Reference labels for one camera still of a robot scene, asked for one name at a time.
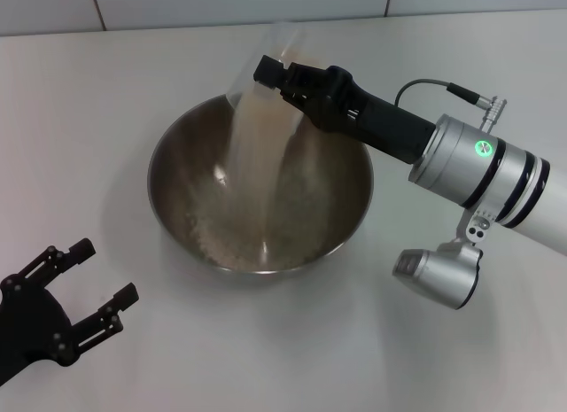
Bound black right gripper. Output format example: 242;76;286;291
253;54;439;166

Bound white rice grains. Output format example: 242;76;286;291
183;43;329;271

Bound stainless steel mixing bowl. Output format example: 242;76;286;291
146;92;373;285

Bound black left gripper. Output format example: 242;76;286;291
0;237;141;382

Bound right gripper metal connector cable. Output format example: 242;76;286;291
395;78;509;132

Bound clear plastic measuring cup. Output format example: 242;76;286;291
224;20;314;138

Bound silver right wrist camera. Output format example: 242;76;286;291
392;207;495;311

